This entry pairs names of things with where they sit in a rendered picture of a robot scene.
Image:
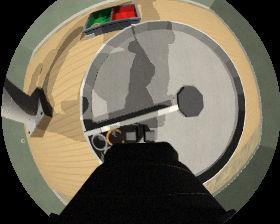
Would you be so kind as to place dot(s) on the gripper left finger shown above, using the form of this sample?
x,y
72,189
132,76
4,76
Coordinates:
x,y
132,136

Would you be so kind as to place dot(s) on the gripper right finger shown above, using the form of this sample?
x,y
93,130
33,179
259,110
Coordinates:
x,y
148,135

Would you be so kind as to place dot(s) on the grey round turntable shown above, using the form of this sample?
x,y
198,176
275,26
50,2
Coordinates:
x,y
163,64

